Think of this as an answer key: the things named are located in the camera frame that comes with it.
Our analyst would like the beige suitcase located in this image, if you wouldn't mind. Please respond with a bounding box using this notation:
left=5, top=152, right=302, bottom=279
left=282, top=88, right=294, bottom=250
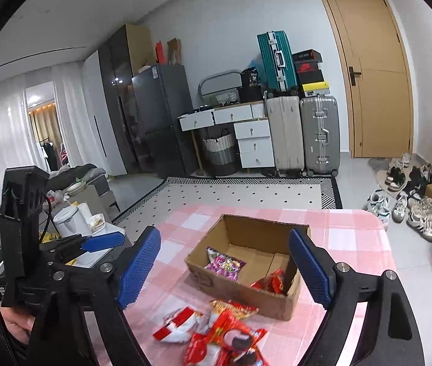
left=265, top=93, right=303, bottom=178

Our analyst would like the takeaway food container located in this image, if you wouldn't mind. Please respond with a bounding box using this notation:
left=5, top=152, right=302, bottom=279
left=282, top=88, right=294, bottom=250
left=88, top=213, right=107, bottom=235

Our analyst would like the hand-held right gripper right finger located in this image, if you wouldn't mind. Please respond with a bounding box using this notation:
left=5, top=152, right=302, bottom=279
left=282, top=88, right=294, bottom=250
left=288, top=227, right=426, bottom=366

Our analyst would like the small red snack packet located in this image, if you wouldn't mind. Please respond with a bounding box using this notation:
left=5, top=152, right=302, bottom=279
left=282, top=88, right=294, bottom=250
left=250, top=269, right=286, bottom=295

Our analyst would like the grey ottoman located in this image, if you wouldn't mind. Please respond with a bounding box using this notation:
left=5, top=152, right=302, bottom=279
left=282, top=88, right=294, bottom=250
left=86, top=177, right=119, bottom=214

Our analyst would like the grey and white laundry basket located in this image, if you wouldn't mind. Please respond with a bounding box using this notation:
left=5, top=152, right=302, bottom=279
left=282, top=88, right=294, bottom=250
left=201, top=129, right=237, bottom=177

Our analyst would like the red cookie packet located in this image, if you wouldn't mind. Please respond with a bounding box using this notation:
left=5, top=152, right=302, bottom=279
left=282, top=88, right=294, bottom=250
left=201, top=310, right=268, bottom=353
left=183, top=332, right=270, bottom=366

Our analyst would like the gold-topped snack packet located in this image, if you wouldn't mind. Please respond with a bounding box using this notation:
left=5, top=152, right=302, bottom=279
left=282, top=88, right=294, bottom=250
left=210, top=299, right=259, bottom=321

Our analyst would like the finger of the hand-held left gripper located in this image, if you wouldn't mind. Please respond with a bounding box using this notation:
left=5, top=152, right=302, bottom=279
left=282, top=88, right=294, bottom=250
left=42, top=231, right=126, bottom=262

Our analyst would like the pink checked tablecloth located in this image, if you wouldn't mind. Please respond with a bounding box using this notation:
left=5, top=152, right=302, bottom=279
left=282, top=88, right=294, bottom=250
left=113, top=203, right=397, bottom=366

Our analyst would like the grey arched frame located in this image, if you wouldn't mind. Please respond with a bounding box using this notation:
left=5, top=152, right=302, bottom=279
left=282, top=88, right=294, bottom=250
left=198, top=70, right=241, bottom=105

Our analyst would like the white kettle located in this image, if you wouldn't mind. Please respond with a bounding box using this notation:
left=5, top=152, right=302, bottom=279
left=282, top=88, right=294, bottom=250
left=53, top=205, right=83, bottom=237

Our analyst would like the white wardrobe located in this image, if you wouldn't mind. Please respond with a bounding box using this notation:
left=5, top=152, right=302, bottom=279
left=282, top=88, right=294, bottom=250
left=81, top=50, right=127, bottom=177

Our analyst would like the dark glass cabinet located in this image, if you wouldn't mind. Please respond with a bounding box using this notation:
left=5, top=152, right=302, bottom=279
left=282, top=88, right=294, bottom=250
left=98, top=24, right=157, bottom=176

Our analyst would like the person's left hand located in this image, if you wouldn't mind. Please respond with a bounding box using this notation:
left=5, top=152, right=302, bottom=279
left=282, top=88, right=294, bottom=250
left=0, top=306, right=36, bottom=339

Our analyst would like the brown cardboard box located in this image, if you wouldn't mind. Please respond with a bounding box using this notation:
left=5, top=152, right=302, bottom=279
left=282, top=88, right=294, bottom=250
left=184, top=214, right=311, bottom=321

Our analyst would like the pile of shoes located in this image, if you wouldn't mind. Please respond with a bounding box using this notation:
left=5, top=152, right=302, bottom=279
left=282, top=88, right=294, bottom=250
left=366, top=152, right=432, bottom=242

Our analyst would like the flat brown cardboard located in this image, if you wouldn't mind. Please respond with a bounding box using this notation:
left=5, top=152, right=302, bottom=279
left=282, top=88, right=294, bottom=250
left=167, top=38, right=182, bottom=65

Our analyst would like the black and red shoebox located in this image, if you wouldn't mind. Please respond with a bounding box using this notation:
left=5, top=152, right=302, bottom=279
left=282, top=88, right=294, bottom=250
left=293, top=61, right=322, bottom=74

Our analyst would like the teal suitcase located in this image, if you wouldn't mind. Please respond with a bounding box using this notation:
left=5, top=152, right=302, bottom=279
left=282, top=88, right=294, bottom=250
left=257, top=30, right=299, bottom=93

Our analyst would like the white drawer dresser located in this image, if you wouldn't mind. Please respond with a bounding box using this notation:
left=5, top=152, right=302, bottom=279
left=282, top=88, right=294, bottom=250
left=179, top=101, right=275, bottom=176

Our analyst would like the red and white snack packet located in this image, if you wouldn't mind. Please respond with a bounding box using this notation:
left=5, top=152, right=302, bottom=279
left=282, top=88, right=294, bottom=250
left=152, top=307, right=205, bottom=344

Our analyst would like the black cable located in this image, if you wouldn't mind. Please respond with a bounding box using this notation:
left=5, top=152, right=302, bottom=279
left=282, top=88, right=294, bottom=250
left=40, top=198, right=55, bottom=245

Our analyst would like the dark grey refrigerator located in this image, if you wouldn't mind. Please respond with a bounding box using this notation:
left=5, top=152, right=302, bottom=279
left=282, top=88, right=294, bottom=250
left=131, top=64, right=199, bottom=179

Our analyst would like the grey door mat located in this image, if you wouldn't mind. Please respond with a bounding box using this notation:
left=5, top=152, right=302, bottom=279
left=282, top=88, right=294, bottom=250
left=368, top=157, right=411, bottom=195

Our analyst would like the purple snack packet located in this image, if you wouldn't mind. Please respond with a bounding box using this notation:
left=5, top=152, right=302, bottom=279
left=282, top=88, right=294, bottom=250
left=205, top=247, right=247, bottom=283

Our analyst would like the white dotted rug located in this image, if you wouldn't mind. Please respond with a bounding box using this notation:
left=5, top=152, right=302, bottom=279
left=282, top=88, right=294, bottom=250
left=111, top=176, right=343, bottom=233

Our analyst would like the tan wooden door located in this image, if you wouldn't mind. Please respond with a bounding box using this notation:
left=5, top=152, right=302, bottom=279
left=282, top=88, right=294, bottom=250
left=315, top=0, right=415, bottom=159

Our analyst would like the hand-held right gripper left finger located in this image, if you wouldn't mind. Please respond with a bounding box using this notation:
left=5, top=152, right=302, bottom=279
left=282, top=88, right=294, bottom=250
left=29, top=227, right=162, bottom=366

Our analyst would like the black case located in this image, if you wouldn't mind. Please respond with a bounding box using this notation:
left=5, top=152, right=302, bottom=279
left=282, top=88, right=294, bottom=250
left=237, top=68, right=268, bottom=102

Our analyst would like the silver suitcase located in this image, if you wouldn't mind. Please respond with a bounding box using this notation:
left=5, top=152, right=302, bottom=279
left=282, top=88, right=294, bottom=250
left=299, top=95, right=340, bottom=178

